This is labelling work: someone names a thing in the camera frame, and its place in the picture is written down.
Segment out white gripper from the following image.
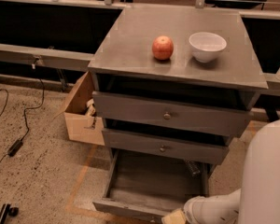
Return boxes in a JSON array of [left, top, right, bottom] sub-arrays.
[[161, 196, 207, 224]]

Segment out clear plastic water bottle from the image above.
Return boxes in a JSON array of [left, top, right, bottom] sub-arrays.
[[185, 161, 201, 177]]

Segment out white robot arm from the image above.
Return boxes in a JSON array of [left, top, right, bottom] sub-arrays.
[[161, 120, 280, 224]]

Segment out grey bottom drawer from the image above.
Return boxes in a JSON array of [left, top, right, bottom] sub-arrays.
[[93, 150, 209, 224]]

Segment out grey drawer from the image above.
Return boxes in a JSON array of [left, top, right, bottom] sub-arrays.
[[93, 150, 209, 224], [92, 91, 251, 137], [102, 129, 229, 164]]

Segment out grey middle drawer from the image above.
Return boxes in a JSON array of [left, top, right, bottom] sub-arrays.
[[102, 129, 229, 164]]

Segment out grey top drawer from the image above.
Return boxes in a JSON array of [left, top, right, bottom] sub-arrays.
[[92, 91, 251, 137]]

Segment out grey drawer cabinet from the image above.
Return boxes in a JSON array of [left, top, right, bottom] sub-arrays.
[[88, 6, 269, 179]]

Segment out cardboard box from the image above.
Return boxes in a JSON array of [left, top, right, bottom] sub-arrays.
[[56, 72, 105, 146]]

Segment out grey metal railing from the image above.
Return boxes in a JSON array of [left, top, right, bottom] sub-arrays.
[[0, 0, 280, 97]]

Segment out red apple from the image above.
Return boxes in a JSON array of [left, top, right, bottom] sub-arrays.
[[152, 35, 174, 61]]

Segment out black object on floor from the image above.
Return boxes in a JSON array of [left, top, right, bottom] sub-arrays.
[[0, 203, 19, 224]]

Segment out white ceramic bowl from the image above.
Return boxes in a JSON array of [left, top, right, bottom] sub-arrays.
[[189, 32, 227, 63]]

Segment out black power adapter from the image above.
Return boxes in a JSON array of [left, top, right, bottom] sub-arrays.
[[7, 139, 22, 157]]

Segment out black power cable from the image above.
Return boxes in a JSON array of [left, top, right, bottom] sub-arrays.
[[0, 77, 46, 176]]

